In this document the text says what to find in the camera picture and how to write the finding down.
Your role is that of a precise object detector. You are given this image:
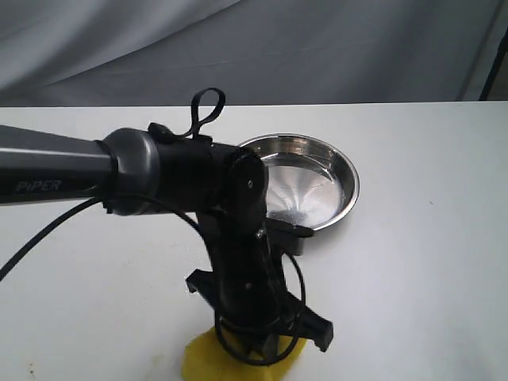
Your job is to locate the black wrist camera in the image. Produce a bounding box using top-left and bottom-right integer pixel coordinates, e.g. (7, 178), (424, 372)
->
(265, 218), (314, 256)

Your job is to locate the grey fabric backdrop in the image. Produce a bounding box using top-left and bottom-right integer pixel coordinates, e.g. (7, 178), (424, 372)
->
(1, 1), (507, 106)

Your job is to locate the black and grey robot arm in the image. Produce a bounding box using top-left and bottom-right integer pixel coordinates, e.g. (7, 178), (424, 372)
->
(1, 124), (333, 361)

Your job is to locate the black cable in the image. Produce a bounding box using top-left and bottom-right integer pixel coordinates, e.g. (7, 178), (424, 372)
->
(0, 87), (307, 367)

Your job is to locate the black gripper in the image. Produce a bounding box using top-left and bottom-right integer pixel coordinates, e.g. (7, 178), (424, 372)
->
(186, 213), (333, 353)

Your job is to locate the yellow sponge block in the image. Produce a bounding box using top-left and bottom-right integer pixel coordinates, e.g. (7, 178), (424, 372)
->
(181, 328), (307, 381)

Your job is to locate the round stainless steel dish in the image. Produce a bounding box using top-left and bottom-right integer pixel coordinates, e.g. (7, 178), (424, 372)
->
(241, 133), (360, 231)

